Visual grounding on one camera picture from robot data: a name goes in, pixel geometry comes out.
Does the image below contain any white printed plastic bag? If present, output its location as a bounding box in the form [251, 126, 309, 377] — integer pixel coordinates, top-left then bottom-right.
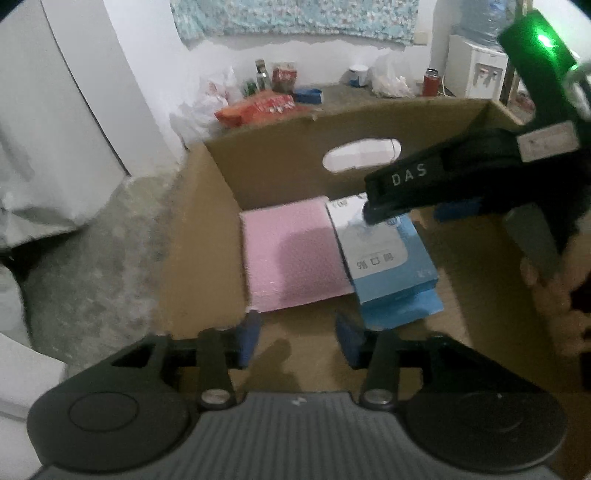
[171, 67, 241, 139]

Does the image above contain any brown cardboard box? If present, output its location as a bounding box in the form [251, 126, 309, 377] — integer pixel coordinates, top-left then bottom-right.
[159, 97, 591, 398]

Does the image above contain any pink tissue pack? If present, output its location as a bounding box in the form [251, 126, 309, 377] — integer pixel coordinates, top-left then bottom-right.
[239, 196, 356, 313]

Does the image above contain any floral wall cloth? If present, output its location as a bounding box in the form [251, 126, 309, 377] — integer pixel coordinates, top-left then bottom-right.
[170, 0, 420, 47]

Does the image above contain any red drink carton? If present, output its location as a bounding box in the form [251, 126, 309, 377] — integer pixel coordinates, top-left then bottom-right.
[271, 62, 298, 93]

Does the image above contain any white water dispenser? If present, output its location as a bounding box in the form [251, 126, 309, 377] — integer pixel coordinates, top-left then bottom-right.
[444, 33, 509, 101]

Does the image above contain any blue water bottle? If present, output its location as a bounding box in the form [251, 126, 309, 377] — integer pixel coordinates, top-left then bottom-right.
[455, 0, 518, 47]

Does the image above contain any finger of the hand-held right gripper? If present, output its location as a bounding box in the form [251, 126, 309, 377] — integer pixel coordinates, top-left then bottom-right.
[434, 198, 506, 223]
[362, 130, 523, 227]

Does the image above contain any person's right hand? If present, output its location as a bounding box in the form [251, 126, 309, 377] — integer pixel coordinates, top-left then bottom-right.
[521, 256, 591, 358]

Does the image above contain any grey curtain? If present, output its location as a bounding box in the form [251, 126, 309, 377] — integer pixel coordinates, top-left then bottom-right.
[0, 0, 132, 250]

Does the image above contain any red snack bag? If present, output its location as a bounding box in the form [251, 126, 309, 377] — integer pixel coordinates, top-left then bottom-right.
[215, 91, 296, 128]

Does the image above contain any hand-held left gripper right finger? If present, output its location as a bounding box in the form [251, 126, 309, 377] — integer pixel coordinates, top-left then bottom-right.
[335, 314, 490, 411]

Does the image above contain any blue and white box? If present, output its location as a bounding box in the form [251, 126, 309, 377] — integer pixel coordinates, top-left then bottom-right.
[325, 194, 444, 329]

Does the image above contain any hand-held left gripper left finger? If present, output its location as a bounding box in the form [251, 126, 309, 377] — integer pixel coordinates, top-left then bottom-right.
[108, 310, 260, 411]

